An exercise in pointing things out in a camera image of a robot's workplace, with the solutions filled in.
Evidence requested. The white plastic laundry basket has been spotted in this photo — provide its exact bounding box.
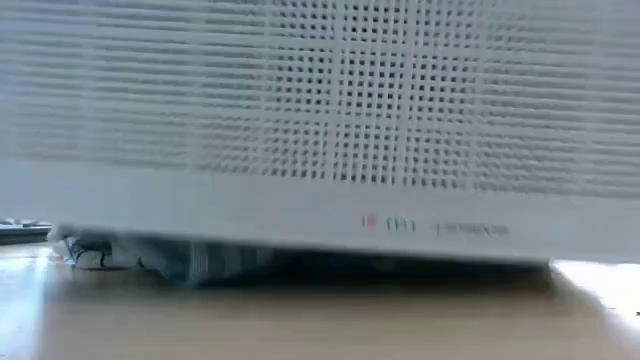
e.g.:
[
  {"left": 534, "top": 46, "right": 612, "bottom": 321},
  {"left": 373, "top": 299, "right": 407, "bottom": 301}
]
[{"left": 0, "top": 0, "right": 640, "bottom": 267}]

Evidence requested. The blue striped garment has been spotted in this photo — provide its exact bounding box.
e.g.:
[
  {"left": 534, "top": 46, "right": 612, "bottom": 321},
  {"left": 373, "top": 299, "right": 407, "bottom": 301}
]
[{"left": 112, "top": 237, "right": 276, "bottom": 288}]

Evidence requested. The white patterned cloth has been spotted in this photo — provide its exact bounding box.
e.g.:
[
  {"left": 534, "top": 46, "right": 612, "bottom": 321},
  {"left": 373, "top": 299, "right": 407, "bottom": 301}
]
[{"left": 47, "top": 227, "right": 115, "bottom": 271}]

